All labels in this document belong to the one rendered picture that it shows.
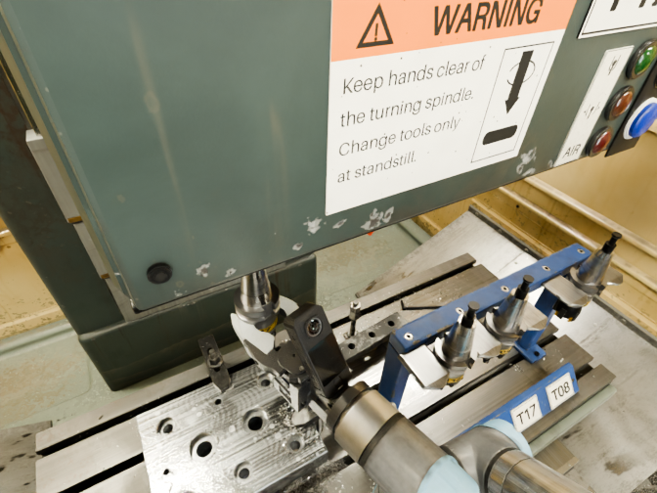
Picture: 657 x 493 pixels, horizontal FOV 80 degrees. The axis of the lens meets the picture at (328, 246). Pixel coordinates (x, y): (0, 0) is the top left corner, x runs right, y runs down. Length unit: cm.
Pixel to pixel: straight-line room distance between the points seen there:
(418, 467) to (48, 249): 85
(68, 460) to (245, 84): 91
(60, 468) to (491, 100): 95
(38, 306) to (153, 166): 146
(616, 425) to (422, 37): 120
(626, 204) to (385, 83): 113
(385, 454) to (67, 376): 123
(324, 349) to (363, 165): 30
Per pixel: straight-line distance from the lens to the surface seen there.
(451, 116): 24
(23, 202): 97
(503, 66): 26
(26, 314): 164
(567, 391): 108
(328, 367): 49
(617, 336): 140
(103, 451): 99
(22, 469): 135
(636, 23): 36
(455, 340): 61
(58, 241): 102
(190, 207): 19
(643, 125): 44
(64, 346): 163
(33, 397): 155
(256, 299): 53
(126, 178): 17
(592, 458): 129
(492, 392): 103
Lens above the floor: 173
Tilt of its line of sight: 41 degrees down
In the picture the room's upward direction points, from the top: 2 degrees clockwise
